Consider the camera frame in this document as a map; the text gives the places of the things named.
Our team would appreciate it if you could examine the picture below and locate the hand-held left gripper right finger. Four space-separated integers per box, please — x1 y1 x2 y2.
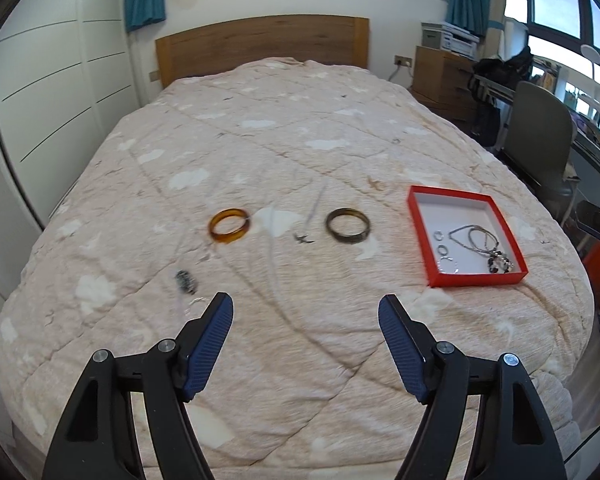
377 294 568 480

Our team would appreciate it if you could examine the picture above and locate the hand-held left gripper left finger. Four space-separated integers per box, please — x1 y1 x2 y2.
42 291 234 480

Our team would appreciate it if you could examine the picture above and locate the red shallow box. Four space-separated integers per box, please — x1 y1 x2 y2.
406 185 529 288

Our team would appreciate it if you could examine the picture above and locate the silver chain necklace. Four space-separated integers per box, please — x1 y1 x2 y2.
447 224 503 253

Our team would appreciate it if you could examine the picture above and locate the thin pendant necklace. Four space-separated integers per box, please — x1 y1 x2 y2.
292 185 328 246

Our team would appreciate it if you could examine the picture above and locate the beige cloud print blanket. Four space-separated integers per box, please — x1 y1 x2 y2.
0 57 596 466

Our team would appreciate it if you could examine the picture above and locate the grey office chair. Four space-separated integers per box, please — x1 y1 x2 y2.
500 81 578 211

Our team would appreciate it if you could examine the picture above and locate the amber bangle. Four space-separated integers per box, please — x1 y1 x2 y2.
208 208 253 246

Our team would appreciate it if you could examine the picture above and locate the dark brown bangle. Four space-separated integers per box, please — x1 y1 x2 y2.
325 207 372 244

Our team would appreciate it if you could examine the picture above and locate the white desk lamp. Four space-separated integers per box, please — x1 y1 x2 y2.
580 44 600 111

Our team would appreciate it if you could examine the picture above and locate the black bag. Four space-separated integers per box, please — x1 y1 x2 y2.
472 46 533 91

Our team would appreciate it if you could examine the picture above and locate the wooden dresser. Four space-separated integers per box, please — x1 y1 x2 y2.
411 45 481 121

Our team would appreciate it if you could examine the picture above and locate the window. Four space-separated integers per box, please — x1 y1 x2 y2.
505 0 600 126

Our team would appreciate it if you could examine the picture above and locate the white printer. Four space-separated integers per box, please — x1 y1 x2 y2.
441 25 480 56

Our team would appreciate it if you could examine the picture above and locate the white storage box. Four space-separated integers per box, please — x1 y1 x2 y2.
421 22 446 50

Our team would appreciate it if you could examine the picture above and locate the white wardrobe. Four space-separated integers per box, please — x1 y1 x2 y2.
0 0 146 281

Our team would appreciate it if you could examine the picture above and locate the wooden bed headboard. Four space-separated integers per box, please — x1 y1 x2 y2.
155 15 370 88

